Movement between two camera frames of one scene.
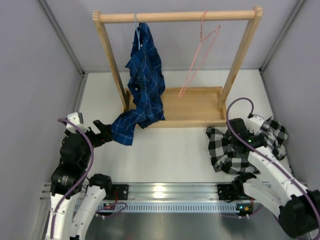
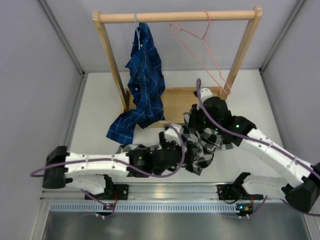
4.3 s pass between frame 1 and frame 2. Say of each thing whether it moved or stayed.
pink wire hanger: moved
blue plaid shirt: stayed
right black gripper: moved
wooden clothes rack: stayed
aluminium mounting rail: stayed
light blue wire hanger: stayed
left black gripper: moved
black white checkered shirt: moved
